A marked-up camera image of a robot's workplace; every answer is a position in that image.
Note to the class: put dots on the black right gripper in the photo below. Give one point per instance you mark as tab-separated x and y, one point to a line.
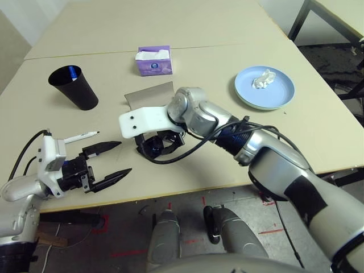
173	139

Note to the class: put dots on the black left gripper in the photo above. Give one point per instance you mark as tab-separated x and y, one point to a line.
76	176

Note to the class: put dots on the black sunglasses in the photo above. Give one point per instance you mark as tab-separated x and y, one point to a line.
155	148

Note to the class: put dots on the grey glasses case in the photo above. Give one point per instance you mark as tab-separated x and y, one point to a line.
148	96

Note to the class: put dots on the white tissue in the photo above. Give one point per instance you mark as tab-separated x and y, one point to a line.
263	79

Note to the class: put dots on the blue plate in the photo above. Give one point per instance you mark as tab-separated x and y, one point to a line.
273	94

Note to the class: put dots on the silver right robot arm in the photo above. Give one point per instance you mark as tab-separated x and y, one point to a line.
284	170

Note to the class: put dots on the white marker with black tip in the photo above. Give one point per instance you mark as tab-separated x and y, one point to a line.
82	136

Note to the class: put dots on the black table foot bar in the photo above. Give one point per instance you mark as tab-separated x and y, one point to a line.
349	177
71	218

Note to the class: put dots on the black cup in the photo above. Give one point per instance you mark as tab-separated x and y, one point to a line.
76	91

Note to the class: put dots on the purple tissue box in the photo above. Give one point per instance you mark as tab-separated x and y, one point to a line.
153	68

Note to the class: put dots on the grey left robot leg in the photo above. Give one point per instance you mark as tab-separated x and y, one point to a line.
165	239

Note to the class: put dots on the grey robot leg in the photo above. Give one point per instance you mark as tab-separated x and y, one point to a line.
239	236
165	239

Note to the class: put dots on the brown wooden block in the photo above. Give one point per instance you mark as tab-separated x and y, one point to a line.
52	241

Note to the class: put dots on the grey right robot leg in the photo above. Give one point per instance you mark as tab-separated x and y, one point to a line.
239	236

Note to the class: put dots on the grey robot torso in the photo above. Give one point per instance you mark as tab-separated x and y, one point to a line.
227	266

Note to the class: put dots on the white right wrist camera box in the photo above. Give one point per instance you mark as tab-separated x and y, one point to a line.
148	119

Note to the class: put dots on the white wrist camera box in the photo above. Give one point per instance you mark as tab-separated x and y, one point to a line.
148	119
49	167

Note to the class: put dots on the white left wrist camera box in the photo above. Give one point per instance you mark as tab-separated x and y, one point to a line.
49	167

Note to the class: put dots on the beige table with black frame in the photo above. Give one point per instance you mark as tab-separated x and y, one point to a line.
341	14

